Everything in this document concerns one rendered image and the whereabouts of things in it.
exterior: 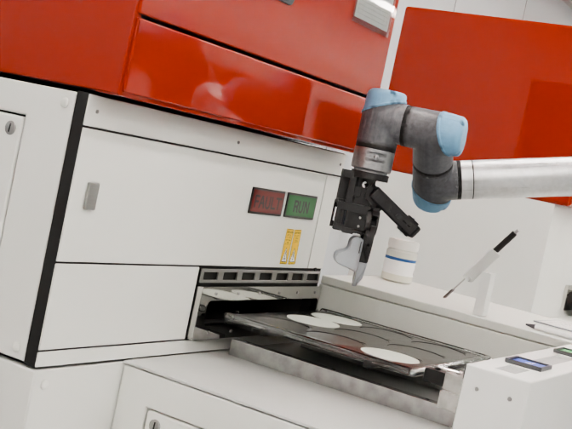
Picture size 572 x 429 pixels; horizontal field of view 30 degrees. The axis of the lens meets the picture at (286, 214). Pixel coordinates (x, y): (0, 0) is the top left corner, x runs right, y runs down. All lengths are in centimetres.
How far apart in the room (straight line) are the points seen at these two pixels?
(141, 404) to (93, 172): 39
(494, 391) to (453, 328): 61
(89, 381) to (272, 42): 63
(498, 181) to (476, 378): 60
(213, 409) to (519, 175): 75
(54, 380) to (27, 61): 47
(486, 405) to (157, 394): 51
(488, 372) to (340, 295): 75
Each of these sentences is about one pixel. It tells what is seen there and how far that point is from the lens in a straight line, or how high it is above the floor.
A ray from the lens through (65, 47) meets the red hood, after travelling 158.
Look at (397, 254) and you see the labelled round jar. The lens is 240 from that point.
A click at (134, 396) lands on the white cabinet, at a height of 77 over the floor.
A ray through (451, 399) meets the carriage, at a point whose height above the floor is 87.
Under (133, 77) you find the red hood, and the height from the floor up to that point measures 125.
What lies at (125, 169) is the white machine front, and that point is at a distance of 162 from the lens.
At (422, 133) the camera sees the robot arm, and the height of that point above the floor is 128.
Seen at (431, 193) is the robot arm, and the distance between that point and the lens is 202.
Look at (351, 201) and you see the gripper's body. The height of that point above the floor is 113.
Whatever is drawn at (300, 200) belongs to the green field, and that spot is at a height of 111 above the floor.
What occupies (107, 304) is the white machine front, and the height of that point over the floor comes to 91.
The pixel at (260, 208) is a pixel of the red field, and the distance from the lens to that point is 195.
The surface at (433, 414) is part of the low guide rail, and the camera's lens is 177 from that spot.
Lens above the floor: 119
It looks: 3 degrees down
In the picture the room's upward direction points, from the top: 12 degrees clockwise
